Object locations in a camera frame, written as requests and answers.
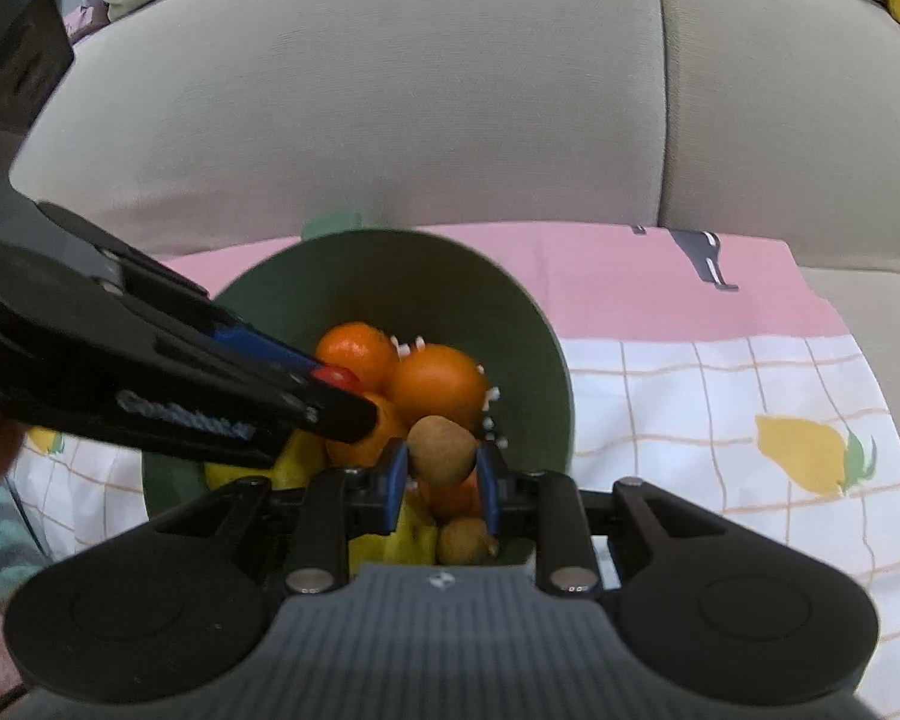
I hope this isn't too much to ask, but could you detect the orange tangerine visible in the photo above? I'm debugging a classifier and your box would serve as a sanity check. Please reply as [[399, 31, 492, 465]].
[[418, 473, 482, 523], [325, 394, 408, 468], [315, 322, 400, 394], [386, 343, 491, 431]]

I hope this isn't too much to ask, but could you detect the yellow-red pomegranate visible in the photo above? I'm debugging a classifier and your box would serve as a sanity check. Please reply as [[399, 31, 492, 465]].
[[349, 491, 439, 577]]

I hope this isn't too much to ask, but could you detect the teal striped sleeve forearm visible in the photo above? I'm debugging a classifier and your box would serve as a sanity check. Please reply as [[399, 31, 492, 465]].
[[0, 481, 50, 606]]

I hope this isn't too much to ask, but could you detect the green perforated colander bowl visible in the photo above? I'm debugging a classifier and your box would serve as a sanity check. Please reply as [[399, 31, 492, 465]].
[[139, 208, 577, 568]]

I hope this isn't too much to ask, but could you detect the pink checked lemon cloth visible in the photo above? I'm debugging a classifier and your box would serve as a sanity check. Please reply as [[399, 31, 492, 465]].
[[10, 219, 900, 720]]

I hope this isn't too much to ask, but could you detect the beige sofa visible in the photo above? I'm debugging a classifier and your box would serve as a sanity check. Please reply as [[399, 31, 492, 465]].
[[11, 0, 900, 432]]

